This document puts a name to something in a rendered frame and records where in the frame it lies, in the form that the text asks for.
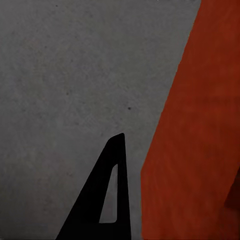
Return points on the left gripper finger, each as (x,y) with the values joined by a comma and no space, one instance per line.
(82,222)

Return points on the storage box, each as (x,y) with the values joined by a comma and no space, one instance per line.
(190,180)

